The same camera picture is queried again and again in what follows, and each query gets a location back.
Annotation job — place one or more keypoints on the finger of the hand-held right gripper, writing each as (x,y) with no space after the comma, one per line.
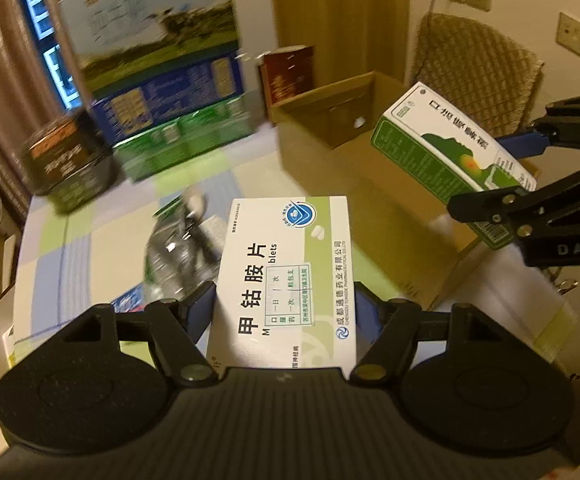
(544,210)
(577,120)

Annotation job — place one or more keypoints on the checked cloth covered desktop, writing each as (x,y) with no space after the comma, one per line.
(95,240)

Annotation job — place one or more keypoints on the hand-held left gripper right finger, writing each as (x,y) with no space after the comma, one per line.
(364,311)

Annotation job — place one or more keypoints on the green drink carton pack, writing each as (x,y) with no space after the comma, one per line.
(190,140)

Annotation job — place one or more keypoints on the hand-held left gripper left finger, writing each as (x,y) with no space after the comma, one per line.
(203,310)

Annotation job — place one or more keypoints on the green and white medicine box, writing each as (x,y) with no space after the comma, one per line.
(434,150)

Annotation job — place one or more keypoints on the cow print milk carton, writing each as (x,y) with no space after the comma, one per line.
(150,15)

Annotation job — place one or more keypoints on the single wall socket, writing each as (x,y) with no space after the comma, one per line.
(572,34)

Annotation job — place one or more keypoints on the wooden door panel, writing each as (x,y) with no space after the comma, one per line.
(340,15)

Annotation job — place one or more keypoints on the window with blue lights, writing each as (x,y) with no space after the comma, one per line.
(45,35)

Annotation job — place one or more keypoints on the blue milk carton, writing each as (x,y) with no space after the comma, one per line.
(170,95)

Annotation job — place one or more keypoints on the beige quilted chair cushion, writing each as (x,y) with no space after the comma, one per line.
(474,60)

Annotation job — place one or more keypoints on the cardboard box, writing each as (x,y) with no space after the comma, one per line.
(349,180)

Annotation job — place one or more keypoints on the dark red paper box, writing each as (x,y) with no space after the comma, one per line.
(287,80)

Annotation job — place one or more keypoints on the silver foil bag green leaf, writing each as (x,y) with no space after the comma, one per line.
(180,255)

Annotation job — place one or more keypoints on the dark round tin can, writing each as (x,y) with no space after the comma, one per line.
(67,160)

